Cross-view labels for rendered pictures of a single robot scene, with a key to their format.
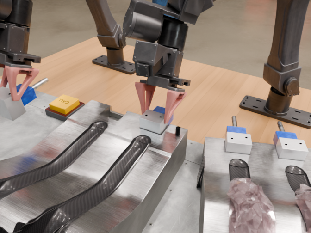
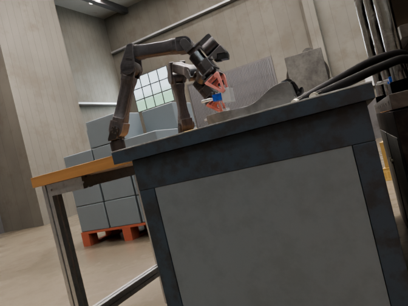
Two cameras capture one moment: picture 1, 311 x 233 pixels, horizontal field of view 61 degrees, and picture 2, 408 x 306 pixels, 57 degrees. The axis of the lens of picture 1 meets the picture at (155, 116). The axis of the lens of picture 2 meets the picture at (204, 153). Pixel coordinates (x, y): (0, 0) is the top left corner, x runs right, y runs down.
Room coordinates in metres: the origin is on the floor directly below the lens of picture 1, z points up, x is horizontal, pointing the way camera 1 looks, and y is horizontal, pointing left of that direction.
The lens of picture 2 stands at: (0.74, 1.77, 0.73)
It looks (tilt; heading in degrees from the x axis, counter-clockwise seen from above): 0 degrees down; 265
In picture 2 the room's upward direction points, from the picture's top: 14 degrees counter-clockwise
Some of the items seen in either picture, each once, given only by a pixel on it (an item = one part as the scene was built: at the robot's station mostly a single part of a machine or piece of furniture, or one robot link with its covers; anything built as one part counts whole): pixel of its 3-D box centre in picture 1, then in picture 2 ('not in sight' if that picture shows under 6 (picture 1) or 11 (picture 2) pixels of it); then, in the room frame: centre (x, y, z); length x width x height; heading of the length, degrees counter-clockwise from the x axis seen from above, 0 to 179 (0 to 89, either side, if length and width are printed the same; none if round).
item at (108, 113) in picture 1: (114, 119); not in sight; (0.51, 0.10, 0.87); 0.05 x 0.05 x 0.04; 63
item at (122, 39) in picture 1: (113, 40); (117, 133); (0.95, 0.15, 0.90); 0.09 x 0.06 x 0.06; 73
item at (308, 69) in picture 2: not in sight; (309, 101); (-3.26, -8.32, 1.44); 1.48 x 1.32 x 2.88; 148
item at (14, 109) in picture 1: (25, 92); (216, 98); (0.52, 0.30, 0.94); 0.13 x 0.05 x 0.05; 152
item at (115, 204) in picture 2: not in sight; (138, 172); (1.21, -2.78, 0.69); 1.37 x 0.91 x 1.39; 148
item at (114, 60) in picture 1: (115, 55); (118, 149); (0.96, 0.15, 0.84); 0.20 x 0.07 x 0.08; 58
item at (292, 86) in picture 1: (283, 81); (186, 127); (0.64, -0.35, 0.90); 0.09 x 0.06 x 0.06; 18
